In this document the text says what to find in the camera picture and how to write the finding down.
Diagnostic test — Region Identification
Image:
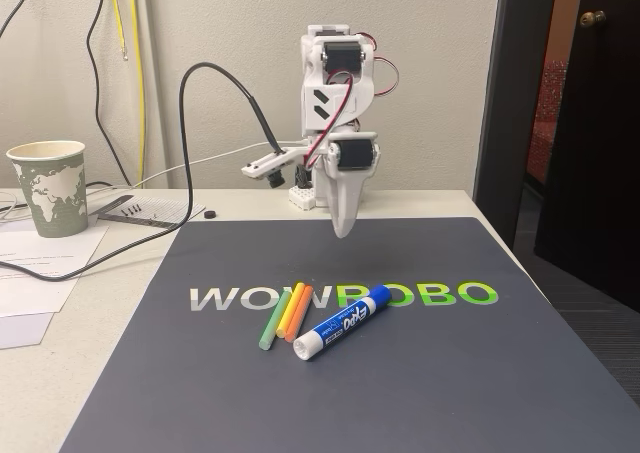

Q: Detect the thin black cable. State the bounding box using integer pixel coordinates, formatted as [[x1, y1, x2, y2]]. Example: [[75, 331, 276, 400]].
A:
[[0, 0, 28, 39]]

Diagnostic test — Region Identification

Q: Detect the short yellow wire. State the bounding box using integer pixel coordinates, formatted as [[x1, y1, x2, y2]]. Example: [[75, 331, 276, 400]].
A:
[[107, 0, 130, 62]]

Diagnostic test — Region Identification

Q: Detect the large white printed paper sheet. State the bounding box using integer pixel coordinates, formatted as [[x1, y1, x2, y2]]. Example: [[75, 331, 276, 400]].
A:
[[0, 222, 111, 319]]

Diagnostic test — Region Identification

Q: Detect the orange chalk stick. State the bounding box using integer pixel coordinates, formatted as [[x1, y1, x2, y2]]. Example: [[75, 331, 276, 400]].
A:
[[283, 285, 314, 343]]

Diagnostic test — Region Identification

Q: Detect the red patterned fabric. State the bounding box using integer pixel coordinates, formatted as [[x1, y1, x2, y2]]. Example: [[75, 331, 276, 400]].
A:
[[524, 59, 570, 184]]

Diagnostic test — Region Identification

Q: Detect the green world map paper cup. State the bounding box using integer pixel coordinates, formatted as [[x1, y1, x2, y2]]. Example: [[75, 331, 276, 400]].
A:
[[5, 140, 90, 239]]

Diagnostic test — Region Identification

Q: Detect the small white paper sheet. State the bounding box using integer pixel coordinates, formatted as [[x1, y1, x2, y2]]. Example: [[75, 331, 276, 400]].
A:
[[0, 312, 54, 350]]

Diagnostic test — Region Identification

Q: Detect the green chalk stick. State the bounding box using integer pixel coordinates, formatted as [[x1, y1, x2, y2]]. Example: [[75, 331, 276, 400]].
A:
[[257, 291, 293, 352]]

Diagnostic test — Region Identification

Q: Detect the thin white cable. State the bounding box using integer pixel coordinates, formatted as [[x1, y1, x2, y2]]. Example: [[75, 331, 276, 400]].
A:
[[87, 141, 281, 209]]

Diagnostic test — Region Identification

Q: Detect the lined paper sheet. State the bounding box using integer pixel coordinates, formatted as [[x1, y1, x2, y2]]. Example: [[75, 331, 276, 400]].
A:
[[89, 195, 207, 230]]

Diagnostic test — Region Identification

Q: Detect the black wall cable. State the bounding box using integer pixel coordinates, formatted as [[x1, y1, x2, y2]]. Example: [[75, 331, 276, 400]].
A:
[[84, 0, 136, 194]]

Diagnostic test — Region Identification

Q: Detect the white mounted camera module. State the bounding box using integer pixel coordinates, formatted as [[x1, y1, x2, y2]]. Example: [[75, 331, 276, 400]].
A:
[[241, 144, 312, 190]]

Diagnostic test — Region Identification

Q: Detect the yellow chalk stick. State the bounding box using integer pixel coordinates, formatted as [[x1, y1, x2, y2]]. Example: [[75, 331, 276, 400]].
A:
[[276, 282, 306, 338]]

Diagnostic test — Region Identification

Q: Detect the dark wooden door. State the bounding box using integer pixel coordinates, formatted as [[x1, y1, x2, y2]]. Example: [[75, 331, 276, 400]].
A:
[[533, 0, 640, 319]]

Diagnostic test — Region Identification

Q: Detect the thick black camera cable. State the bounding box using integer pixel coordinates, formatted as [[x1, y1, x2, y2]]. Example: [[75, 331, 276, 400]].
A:
[[0, 62, 287, 282]]

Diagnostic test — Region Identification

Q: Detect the blue Expo marker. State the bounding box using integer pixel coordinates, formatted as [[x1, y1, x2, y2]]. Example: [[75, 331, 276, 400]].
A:
[[292, 283, 392, 363]]

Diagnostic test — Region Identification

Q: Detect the grey WOWROBO mat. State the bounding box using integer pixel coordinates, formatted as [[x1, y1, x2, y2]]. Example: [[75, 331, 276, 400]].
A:
[[58, 216, 639, 453]]

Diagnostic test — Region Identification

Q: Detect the dark door frame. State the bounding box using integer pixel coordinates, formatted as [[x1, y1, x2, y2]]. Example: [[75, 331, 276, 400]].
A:
[[472, 0, 559, 249]]

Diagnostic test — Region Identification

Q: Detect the long yellow cable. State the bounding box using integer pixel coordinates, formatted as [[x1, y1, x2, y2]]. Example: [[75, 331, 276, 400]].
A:
[[129, 0, 148, 189]]

